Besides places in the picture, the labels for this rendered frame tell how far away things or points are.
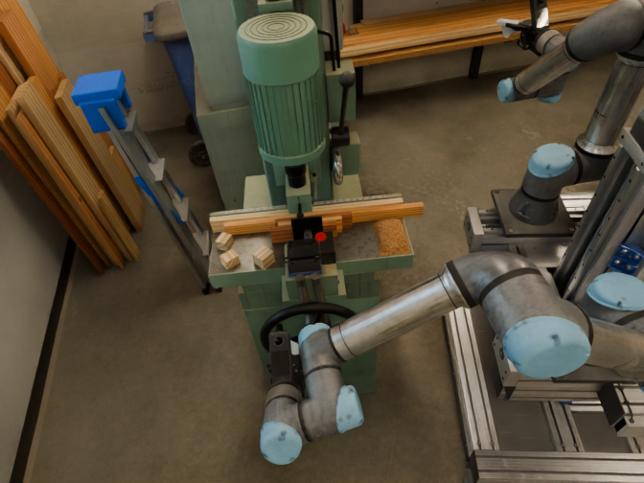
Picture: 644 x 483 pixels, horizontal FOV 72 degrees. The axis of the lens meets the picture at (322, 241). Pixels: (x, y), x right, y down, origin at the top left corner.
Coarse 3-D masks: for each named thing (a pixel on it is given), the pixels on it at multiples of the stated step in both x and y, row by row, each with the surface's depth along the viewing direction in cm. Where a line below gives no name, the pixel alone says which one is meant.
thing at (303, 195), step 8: (288, 192) 125; (296, 192) 124; (304, 192) 124; (288, 200) 125; (296, 200) 125; (304, 200) 125; (312, 200) 128; (288, 208) 127; (296, 208) 127; (304, 208) 127
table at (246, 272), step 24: (240, 240) 137; (264, 240) 136; (336, 240) 134; (360, 240) 133; (408, 240) 132; (216, 264) 130; (240, 264) 130; (336, 264) 129; (360, 264) 130; (384, 264) 130; (408, 264) 131
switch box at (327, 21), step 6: (324, 0) 117; (330, 0) 117; (336, 0) 117; (324, 6) 118; (330, 6) 118; (336, 6) 118; (324, 12) 119; (330, 12) 119; (336, 12) 120; (342, 12) 120; (324, 18) 120; (330, 18) 121; (342, 18) 121; (324, 24) 122; (330, 24) 122; (342, 24) 123; (324, 30) 123; (330, 30) 123; (342, 30) 123; (324, 36) 124; (342, 36) 124; (324, 42) 125; (342, 42) 126; (324, 48) 126; (330, 48) 126; (342, 48) 127
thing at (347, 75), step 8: (344, 72) 94; (344, 80) 94; (352, 80) 94; (344, 88) 98; (344, 96) 102; (344, 104) 107; (344, 112) 112; (344, 120) 118; (336, 128) 130; (344, 128) 130; (336, 136) 130; (344, 136) 130; (336, 144) 131; (344, 144) 132
